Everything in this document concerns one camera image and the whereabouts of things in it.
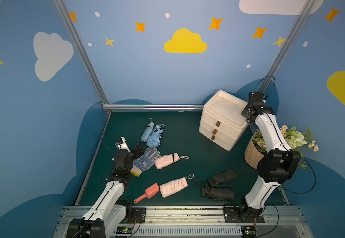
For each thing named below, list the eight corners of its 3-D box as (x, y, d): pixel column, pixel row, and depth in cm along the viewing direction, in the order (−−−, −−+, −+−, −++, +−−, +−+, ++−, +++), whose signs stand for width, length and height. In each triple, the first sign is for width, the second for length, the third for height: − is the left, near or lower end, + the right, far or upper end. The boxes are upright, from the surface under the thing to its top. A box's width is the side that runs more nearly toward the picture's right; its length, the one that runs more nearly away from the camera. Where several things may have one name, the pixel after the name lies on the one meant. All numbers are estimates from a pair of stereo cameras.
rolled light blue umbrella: (140, 140, 103) (139, 139, 101) (151, 119, 116) (150, 117, 114) (147, 142, 102) (147, 141, 101) (157, 120, 115) (157, 119, 113)
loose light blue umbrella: (147, 146, 101) (146, 142, 98) (156, 126, 113) (155, 122, 109) (158, 149, 100) (157, 145, 97) (166, 128, 112) (165, 124, 108)
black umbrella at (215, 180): (211, 188, 83) (212, 186, 81) (207, 179, 86) (208, 178, 84) (236, 177, 87) (237, 176, 85) (231, 170, 90) (232, 168, 88)
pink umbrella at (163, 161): (156, 170, 90) (156, 169, 88) (153, 161, 94) (153, 159, 92) (187, 158, 96) (188, 157, 94) (183, 150, 100) (183, 148, 98)
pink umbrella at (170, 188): (162, 198, 81) (162, 196, 78) (159, 187, 84) (158, 186, 81) (196, 183, 86) (197, 181, 83) (191, 174, 89) (192, 172, 87)
